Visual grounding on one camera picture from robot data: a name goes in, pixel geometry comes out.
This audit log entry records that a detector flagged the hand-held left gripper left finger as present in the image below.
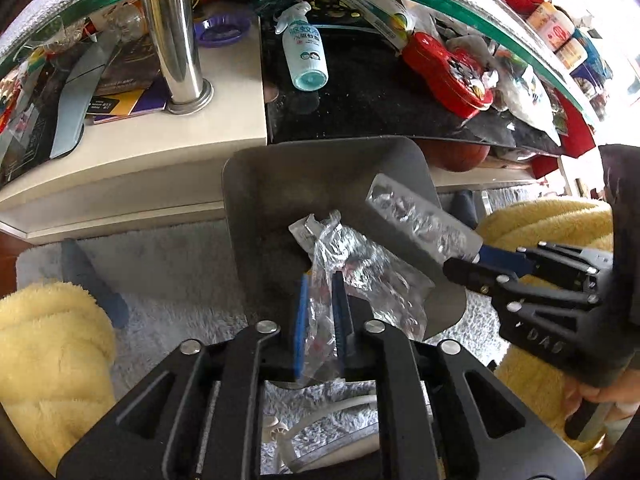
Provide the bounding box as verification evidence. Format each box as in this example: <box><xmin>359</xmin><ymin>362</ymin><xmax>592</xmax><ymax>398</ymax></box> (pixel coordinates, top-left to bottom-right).
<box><xmin>56</xmin><ymin>272</ymin><xmax>313</xmax><ymax>480</ymax></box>

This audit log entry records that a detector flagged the orange basketball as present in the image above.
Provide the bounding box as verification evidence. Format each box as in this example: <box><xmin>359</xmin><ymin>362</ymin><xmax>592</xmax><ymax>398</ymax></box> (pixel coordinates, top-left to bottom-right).
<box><xmin>425</xmin><ymin>139</ymin><xmax>491</xmax><ymax>173</ymax></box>

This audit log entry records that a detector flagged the purple notebook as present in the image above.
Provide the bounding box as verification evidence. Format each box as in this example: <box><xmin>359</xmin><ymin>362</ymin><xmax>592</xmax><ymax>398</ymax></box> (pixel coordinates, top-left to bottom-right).
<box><xmin>92</xmin><ymin>76</ymin><xmax>169</xmax><ymax>125</ymax></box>

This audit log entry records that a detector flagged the shiny metal table leg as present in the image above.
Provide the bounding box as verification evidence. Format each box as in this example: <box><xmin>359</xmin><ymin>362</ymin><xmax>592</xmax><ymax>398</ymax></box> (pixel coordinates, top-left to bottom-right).
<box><xmin>141</xmin><ymin>0</ymin><xmax>215</xmax><ymax>115</ymax></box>

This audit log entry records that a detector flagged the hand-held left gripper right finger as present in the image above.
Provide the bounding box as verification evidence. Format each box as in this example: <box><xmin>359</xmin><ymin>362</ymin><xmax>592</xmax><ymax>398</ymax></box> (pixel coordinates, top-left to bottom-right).
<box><xmin>330</xmin><ymin>270</ymin><xmax>587</xmax><ymax>480</ymax></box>

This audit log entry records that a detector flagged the white cable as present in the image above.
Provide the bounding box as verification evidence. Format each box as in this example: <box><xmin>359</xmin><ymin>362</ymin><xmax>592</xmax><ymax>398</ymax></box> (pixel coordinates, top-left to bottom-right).
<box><xmin>262</xmin><ymin>394</ymin><xmax>379</xmax><ymax>472</ymax></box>

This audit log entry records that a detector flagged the yellow fluffy slipper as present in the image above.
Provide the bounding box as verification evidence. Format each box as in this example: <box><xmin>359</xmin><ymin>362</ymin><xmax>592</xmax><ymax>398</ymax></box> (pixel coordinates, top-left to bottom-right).
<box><xmin>474</xmin><ymin>198</ymin><xmax>617</xmax><ymax>461</ymax></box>
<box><xmin>0</xmin><ymin>282</ymin><xmax>119</xmax><ymax>473</ymax></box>

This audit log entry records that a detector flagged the purple plastic bowl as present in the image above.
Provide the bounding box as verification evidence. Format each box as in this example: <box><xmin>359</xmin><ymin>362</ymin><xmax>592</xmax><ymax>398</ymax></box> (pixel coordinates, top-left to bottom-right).
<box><xmin>193</xmin><ymin>14</ymin><xmax>251</xmax><ymax>49</ymax></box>

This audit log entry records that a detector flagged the blue grey block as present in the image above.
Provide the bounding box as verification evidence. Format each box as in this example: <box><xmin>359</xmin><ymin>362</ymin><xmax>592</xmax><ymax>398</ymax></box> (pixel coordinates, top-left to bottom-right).
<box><xmin>61</xmin><ymin>239</ymin><xmax>130</xmax><ymax>329</ymax></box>

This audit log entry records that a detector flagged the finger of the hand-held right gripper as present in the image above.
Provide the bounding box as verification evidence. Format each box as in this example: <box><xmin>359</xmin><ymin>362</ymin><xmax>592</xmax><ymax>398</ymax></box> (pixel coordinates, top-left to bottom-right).
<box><xmin>442</xmin><ymin>258</ymin><xmax>603</xmax><ymax>311</ymax></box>
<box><xmin>474</xmin><ymin>241</ymin><xmax>616</xmax><ymax>283</ymax></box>

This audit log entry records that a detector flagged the red cartoon tin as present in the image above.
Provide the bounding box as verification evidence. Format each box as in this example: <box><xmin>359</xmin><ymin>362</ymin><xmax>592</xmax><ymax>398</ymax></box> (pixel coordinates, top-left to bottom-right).
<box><xmin>402</xmin><ymin>32</ymin><xmax>494</xmax><ymax>120</ymax></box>

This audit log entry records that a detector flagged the white bottle pink label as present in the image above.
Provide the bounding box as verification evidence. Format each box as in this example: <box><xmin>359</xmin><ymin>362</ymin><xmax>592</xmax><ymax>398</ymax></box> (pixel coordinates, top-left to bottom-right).
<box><xmin>525</xmin><ymin>2</ymin><xmax>574</xmax><ymax>52</ymax></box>

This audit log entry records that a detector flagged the white plastic bag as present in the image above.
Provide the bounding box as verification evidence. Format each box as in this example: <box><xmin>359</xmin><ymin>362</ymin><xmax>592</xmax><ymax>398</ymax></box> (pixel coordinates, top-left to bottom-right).
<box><xmin>492</xmin><ymin>62</ymin><xmax>564</xmax><ymax>144</ymax></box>

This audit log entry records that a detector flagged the person's right hand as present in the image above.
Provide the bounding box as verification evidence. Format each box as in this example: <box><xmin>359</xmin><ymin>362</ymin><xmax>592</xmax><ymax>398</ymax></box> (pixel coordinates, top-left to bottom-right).
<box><xmin>564</xmin><ymin>370</ymin><xmax>640</xmax><ymax>457</ymax></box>

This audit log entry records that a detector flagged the white bottle yellow label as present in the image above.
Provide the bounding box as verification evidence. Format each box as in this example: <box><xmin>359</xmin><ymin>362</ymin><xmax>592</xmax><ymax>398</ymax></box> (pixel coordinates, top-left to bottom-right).
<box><xmin>554</xmin><ymin>37</ymin><xmax>589</xmax><ymax>72</ymax></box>

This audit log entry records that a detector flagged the clear plastic wrapper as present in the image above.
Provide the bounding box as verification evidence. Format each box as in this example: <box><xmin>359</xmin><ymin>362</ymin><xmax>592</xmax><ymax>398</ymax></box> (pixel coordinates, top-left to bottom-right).
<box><xmin>288</xmin><ymin>211</ymin><xmax>437</xmax><ymax>392</ymax></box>

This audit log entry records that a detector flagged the cream lower table shelf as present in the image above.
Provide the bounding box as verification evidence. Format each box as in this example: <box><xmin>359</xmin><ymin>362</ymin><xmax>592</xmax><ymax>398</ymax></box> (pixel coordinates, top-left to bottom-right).
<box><xmin>0</xmin><ymin>15</ymin><xmax>543</xmax><ymax>247</ymax></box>

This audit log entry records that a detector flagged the grey fluffy rug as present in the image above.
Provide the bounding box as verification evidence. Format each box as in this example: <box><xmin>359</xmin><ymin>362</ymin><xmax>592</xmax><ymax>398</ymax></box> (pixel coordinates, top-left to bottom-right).
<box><xmin>15</xmin><ymin>187</ymin><xmax>551</xmax><ymax>480</ymax></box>

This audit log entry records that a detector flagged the white blue spray bottle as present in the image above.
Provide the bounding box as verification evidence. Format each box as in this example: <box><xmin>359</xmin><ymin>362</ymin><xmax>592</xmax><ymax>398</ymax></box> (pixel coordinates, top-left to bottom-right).
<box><xmin>273</xmin><ymin>2</ymin><xmax>330</xmax><ymax>92</ymax></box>

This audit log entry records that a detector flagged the silver blister pack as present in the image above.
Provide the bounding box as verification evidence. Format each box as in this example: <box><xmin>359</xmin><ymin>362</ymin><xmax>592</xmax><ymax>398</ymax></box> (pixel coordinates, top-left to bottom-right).
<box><xmin>365</xmin><ymin>173</ymin><xmax>484</xmax><ymax>264</ymax></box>

